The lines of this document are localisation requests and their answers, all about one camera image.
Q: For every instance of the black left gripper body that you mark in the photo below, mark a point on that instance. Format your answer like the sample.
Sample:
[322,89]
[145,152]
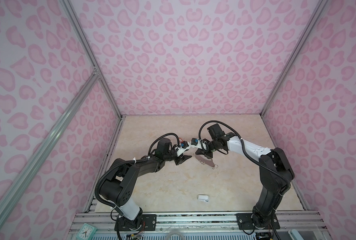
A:
[177,160]

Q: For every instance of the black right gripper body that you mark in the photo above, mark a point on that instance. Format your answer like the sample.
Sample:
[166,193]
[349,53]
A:
[212,145]

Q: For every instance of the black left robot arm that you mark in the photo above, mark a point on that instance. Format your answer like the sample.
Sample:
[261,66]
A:
[115,187]

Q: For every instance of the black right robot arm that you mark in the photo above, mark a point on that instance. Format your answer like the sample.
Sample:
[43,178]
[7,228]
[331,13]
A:
[275,171]

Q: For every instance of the small white plastic object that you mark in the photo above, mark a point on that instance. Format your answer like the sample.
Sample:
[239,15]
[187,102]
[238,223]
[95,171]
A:
[203,198]

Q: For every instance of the teal alarm clock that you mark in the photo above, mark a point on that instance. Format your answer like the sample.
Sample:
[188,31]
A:
[86,232]

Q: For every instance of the teal box corner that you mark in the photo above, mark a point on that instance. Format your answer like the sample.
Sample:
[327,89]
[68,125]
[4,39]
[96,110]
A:
[295,235]

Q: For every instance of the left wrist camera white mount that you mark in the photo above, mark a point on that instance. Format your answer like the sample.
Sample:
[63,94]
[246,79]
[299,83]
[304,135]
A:
[182,147]

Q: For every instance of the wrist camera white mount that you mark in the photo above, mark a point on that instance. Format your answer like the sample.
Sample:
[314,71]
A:
[199,144]
[182,147]

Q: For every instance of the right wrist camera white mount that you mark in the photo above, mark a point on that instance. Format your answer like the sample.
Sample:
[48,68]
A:
[199,144]

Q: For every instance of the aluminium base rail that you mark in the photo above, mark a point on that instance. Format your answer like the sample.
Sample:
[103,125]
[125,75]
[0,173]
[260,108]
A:
[206,226]

